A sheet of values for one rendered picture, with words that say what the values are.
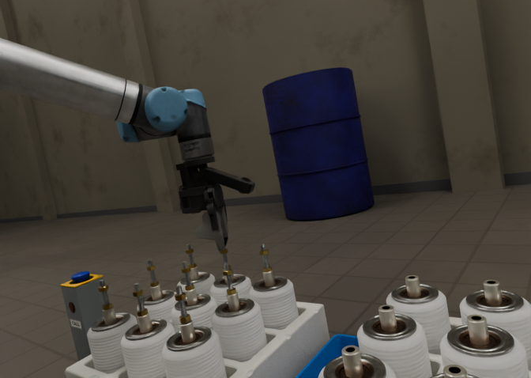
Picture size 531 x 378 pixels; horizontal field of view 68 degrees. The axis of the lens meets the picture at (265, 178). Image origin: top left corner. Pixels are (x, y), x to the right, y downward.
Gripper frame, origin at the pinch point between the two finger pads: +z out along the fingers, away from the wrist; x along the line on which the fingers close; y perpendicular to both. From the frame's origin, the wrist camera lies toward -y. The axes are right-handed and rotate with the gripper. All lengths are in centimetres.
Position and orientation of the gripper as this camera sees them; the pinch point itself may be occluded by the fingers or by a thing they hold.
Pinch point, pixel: (224, 242)
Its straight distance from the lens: 92.1
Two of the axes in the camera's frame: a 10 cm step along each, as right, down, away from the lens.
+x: -1.4, 1.0, -9.8
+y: -9.7, 1.7, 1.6
